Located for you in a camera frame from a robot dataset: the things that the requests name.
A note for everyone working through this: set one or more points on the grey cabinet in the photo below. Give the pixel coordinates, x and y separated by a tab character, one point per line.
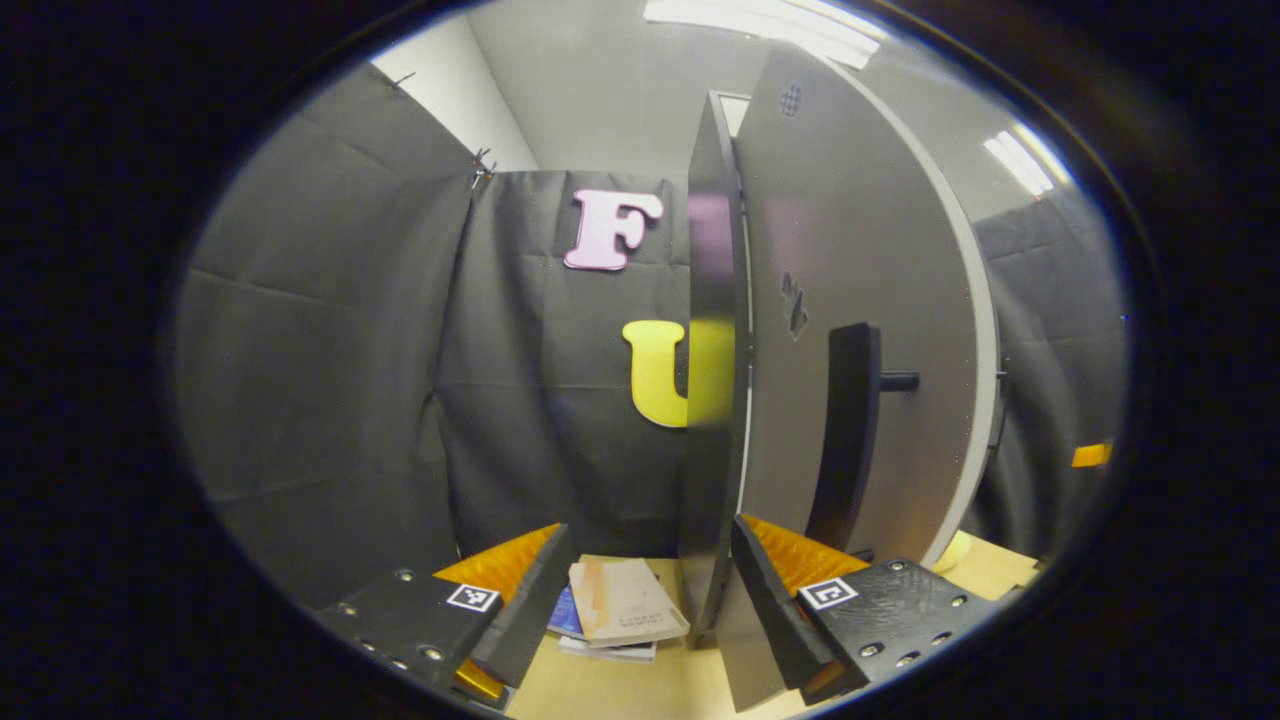
710	420

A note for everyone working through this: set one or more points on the grey cabinet door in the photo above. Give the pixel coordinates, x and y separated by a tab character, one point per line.
860	230

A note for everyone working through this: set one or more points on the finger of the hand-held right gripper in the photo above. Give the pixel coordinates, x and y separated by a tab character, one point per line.
1091	455

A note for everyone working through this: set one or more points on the white book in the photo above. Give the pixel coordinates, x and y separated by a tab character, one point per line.
610	652

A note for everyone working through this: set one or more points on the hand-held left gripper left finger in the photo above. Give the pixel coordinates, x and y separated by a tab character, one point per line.
525	610

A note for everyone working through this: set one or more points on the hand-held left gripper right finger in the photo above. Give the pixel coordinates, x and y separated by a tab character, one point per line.
775	610

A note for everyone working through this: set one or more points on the blue book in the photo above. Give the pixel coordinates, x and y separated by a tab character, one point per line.
563	615

